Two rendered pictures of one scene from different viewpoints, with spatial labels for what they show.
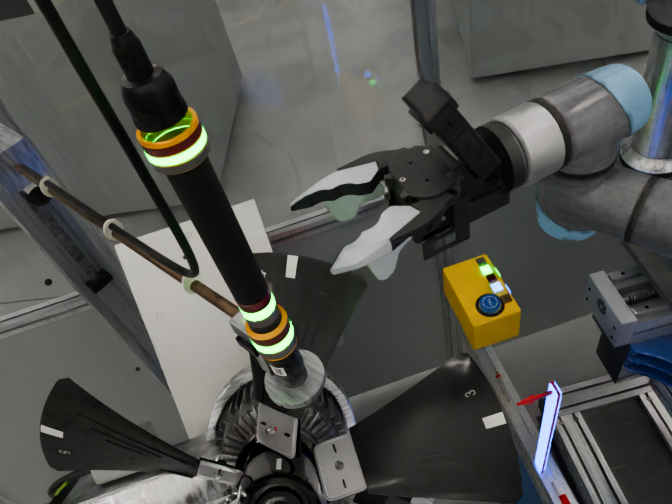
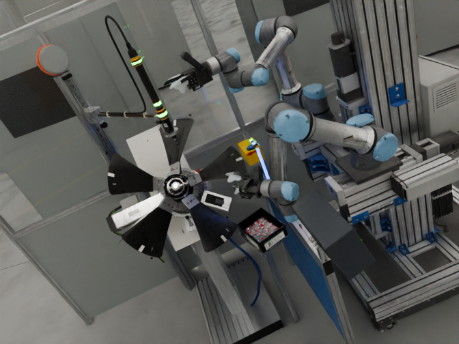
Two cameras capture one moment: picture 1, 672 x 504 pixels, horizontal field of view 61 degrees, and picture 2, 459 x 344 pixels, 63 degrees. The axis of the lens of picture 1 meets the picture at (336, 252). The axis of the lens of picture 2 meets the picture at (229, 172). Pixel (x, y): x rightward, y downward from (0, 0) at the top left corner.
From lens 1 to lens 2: 1.29 m
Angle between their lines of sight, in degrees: 18
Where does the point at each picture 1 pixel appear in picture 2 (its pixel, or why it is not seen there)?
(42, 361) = (99, 220)
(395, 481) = (210, 177)
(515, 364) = not seen: hidden behind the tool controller
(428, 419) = (220, 163)
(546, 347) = not seen: hidden behind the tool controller
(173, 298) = (145, 153)
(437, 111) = (184, 54)
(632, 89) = (232, 50)
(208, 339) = (156, 166)
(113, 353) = not seen: hidden behind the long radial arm
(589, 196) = (233, 77)
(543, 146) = (213, 63)
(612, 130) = (229, 59)
